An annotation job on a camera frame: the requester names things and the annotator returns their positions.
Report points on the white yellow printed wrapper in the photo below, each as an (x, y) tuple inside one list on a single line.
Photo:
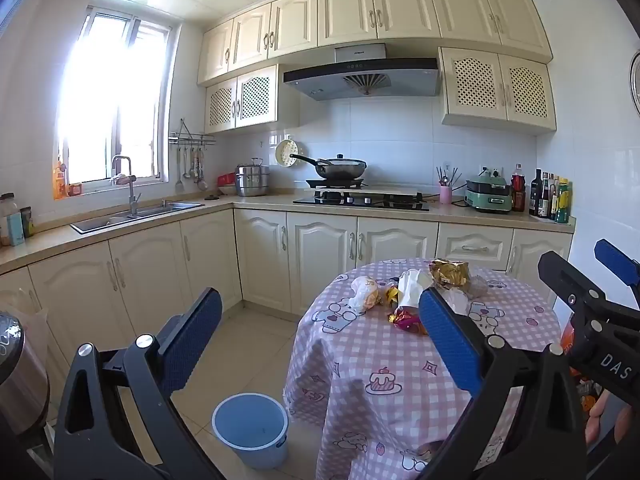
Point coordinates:
[(365, 295)]

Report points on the pink checkered tablecloth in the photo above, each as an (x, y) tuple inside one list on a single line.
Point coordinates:
[(350, 350)]

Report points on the dark glass bottle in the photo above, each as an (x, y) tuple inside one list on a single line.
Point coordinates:
[(535, 197)]

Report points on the pink yellow foil wrapper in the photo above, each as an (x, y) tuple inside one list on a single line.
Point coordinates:
[(405, 321)]

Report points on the metal utensil rail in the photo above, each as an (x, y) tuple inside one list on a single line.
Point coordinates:
[(192, 137)]

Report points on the white wall socket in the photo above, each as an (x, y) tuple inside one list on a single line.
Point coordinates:
[(490, 170)]

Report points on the small pale bowl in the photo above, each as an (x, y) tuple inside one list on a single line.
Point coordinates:
[(227, 190)]

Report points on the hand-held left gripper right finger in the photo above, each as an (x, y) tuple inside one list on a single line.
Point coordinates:
[(450, 340)]

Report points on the blue plastic bucket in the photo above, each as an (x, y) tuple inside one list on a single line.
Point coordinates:
[(250, 430)]

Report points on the round wall clock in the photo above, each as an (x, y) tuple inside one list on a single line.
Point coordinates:
[(636, 80)]

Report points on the red container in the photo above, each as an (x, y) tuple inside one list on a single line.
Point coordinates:
[(227, 179)]

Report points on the stainless steel sink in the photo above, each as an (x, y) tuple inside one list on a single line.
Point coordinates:
[(140, 212)]

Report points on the pink cloth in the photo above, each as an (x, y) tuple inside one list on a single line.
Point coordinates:
[(125, 178)]

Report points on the clear condiment bottle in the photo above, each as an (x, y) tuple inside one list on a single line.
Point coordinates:
[(553, 200)]

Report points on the stainless steel rice cooker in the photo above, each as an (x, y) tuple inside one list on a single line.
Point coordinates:
[(20, 375)]

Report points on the green bottle yellow label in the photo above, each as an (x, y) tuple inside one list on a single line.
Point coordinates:
[(563, 205)]

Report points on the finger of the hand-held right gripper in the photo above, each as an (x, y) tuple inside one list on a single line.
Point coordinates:
[(617, 260), (570, 280)]

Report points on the pink utensil cup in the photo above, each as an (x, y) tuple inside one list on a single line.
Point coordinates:
[(445, 195)]

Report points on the cream upper wall cabinets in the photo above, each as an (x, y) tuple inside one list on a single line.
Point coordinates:
[(350, 10)]

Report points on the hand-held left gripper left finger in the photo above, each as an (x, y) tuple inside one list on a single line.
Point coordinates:
[(192, 340)]

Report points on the clear jar dark lid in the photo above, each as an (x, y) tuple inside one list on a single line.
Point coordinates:
[(6, 210)]

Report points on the orange printed bag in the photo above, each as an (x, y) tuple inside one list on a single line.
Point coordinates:
[(567, 340)]

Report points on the cream lattice door wall cabinet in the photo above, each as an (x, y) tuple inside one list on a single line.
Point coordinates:
[(495, 90), (250, 95)]

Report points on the orange pastry clear wrapper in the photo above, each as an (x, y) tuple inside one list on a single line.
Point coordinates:
[(391, 295)]

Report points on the steel kitchen faucet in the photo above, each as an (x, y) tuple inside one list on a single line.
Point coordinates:
[(131, 185)]

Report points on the clear plastic bag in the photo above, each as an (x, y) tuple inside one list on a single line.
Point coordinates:
[(477, 287)]

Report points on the gold foil snack bag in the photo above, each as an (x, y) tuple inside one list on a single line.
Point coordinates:
[(450, 272)]

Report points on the bundle of chopsticks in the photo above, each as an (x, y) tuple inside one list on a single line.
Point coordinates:
[(445, 176)]

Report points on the white tissue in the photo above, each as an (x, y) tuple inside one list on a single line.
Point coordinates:
[(412, 287)]

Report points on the green electric cooker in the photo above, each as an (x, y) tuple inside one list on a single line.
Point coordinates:
[(487, 195)]

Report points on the dark green packet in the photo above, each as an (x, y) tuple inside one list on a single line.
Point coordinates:
[(27, 222)]

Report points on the stainless steel steamer pot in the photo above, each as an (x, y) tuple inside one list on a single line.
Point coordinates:
[(252, 180)]

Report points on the cream perforated round lid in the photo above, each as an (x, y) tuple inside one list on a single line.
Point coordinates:
[(286, 152)]

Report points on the black wok with glass lid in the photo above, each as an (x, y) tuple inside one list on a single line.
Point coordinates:
[(342, 167)]

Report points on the translucent plastic bag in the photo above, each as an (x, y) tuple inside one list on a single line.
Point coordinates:
[(25, 310)]

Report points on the white plastic film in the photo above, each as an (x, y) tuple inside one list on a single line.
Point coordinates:
[(456, 302)]

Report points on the black gas stove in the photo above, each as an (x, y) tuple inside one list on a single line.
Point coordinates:
[(360, 200)]

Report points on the row of hanging kitchen utensils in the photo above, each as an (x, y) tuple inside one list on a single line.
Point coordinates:
[(187, 165)]

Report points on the person's right hand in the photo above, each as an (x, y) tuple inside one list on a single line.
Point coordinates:
[(597, 417)]

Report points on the kitchen window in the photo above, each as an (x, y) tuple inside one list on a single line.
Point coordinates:
[(110, 100)]

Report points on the small orange box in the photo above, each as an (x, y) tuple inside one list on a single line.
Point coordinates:
[(75, 189)]

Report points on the grey range hood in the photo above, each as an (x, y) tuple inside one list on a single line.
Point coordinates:
[(360, 77)]

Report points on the teal carton box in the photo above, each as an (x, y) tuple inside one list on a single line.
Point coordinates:
[(16, 230)]

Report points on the brown sauce bottle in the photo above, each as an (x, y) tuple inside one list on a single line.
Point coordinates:
[(546, 200)]

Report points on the orange bottle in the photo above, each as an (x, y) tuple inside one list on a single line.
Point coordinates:
[(60, 180)]

